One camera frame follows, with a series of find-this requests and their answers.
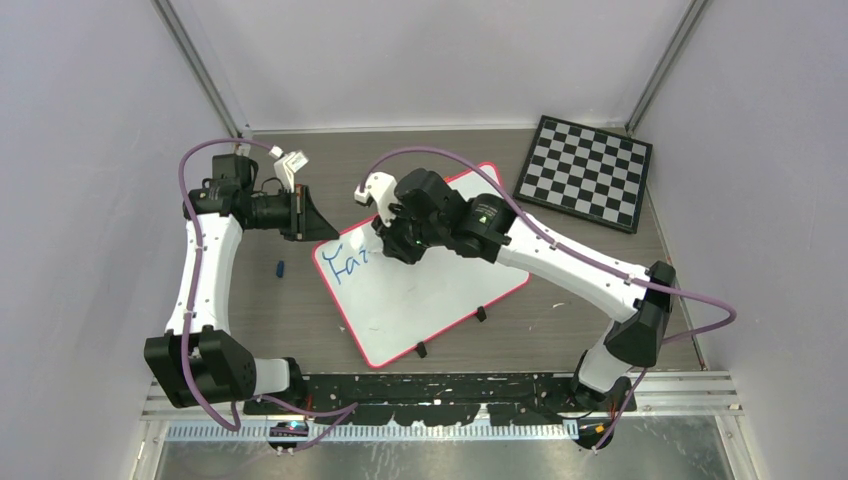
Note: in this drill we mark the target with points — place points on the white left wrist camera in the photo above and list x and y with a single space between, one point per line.
286 165

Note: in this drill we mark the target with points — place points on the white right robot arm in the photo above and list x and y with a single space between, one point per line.
421 211

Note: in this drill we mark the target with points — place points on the aluminium frame rail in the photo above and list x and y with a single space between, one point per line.
655 396

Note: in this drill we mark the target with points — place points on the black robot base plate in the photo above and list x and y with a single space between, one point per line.
508 399

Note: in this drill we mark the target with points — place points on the black and white chessboard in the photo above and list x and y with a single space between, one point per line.
586 172

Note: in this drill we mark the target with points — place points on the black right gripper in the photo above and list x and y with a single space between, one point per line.
389 235

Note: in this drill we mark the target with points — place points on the pink-framed whiteboard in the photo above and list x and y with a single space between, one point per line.
389 307

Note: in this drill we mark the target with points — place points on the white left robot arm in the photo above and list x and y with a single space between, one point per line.
197 337

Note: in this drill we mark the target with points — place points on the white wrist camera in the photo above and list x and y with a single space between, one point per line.
379 189
286 165

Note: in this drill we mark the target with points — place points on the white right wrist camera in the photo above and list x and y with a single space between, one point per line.
379 189

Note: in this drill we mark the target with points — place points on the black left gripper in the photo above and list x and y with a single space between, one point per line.
306 222

